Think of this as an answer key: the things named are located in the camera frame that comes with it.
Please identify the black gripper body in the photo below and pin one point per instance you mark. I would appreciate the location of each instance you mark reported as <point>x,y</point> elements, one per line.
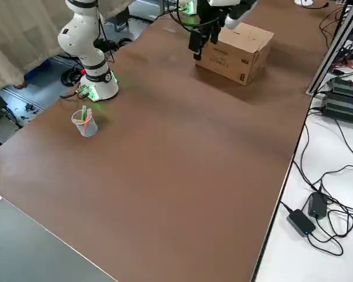
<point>210,17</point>

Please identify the brown cardboard box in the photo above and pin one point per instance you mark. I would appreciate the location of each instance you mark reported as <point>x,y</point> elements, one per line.
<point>238,58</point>

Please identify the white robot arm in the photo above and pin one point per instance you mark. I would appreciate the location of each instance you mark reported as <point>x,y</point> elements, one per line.
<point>76,41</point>
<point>188,6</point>

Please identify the green marker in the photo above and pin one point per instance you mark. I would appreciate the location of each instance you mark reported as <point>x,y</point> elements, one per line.
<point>84,113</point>

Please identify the pink marker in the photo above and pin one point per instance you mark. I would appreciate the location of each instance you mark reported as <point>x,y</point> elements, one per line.
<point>86,125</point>

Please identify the clear plastic cup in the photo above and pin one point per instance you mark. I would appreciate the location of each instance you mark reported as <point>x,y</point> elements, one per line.
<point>89,130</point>

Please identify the black power supply brick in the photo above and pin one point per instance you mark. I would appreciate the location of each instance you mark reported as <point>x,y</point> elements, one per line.
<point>344,108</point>
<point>347,86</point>

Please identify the beige curtain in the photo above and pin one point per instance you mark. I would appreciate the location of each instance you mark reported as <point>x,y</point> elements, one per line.
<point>17,44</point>

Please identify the black adapter green light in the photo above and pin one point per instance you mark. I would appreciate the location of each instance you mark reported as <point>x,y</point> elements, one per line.
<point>317,205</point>

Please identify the black adapter blue light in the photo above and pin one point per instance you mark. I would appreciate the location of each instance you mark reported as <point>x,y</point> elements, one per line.
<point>301,223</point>

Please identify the aluminium frame post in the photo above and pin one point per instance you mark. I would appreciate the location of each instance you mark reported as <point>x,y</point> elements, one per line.
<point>335,44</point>

